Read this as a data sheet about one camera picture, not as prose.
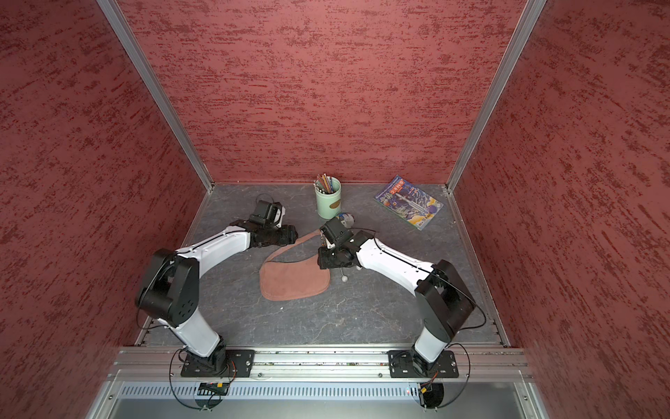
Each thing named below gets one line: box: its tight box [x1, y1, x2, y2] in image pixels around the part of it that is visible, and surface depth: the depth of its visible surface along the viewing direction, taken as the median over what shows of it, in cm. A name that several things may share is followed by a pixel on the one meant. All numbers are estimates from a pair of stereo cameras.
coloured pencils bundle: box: [312, 172, 335, 194], surface depth 105 cm
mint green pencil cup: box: [314, 176, 342, 220], surface depth 105 cm
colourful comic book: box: [373, 173, 445, 231], surface depth 116 cm
